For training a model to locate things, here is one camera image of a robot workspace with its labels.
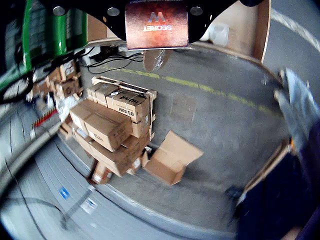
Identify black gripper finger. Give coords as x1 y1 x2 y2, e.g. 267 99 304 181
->
49 0 128 43
187 0 266 44

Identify red-brown Secret carton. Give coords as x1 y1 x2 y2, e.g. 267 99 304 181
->
124 0 190 51

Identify small plain cardboard box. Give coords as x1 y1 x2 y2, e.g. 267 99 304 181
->
86 82 120 107

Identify Huter printed cardboard box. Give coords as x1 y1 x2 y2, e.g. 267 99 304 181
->
106 88 152 125

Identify long cardboard box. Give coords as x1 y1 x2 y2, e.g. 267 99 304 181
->
69 99 133 153

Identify large flat cardboard box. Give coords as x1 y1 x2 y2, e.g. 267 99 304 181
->
72 129 151 178

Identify empty cardboard box with flaps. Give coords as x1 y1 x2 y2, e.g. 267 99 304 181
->
141 129 204 186

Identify small red print box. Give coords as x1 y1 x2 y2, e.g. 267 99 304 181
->
90 162 114 185

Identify light wooden pallet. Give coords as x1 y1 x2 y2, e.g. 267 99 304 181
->
91 75 158 101

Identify red toothed strip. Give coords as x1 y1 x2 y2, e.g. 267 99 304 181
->
32 109 60 129

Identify person in jeans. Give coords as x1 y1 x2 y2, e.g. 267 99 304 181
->
273 67 320 240

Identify dark blue crates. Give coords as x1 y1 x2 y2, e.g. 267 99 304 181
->
234 149 311 240

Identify green metal frame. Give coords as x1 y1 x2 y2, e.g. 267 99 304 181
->
0 0 88 93

